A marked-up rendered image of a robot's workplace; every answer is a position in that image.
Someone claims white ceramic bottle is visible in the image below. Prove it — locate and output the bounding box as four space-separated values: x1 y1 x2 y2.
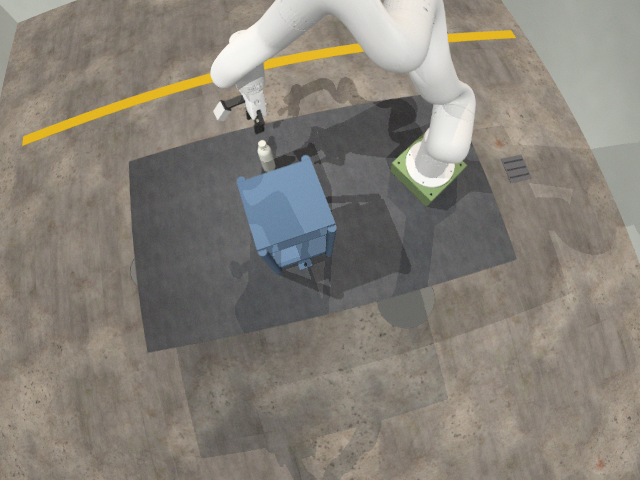
258 140 275 172

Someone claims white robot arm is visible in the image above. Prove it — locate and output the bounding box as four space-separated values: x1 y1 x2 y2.
210 0 476 188

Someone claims blue shelving unit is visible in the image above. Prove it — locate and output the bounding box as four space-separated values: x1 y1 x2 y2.
237 155 337 274

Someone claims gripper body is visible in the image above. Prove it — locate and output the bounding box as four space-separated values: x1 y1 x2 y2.
239 87 267 120

